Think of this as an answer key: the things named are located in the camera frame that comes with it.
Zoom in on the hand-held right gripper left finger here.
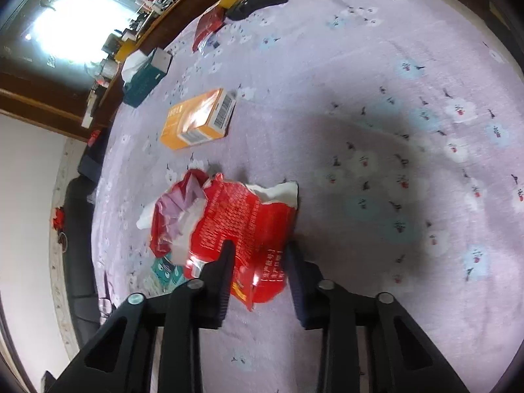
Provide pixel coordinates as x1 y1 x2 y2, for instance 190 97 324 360
39 239 236 393

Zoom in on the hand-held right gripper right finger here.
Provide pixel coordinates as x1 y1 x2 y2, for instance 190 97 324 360
285 241 471 393

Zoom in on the teal patterned packet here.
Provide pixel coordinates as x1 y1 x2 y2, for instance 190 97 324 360
151 252 189 291

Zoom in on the red foil snack wrapper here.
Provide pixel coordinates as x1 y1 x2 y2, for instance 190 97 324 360
137 170 299 312

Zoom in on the orange cardboard box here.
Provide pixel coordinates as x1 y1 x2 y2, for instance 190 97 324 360
159 88 237 151

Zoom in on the red paper decoration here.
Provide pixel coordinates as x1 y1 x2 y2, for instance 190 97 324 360
50 207 68 230

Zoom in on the dark bag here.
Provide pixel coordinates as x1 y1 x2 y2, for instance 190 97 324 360
78 131 111 181

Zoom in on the teal tissue box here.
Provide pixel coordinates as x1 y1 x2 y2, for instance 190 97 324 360
122 48 173 109

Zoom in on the dark red packet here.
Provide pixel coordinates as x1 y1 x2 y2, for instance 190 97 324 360
192 3 226 52

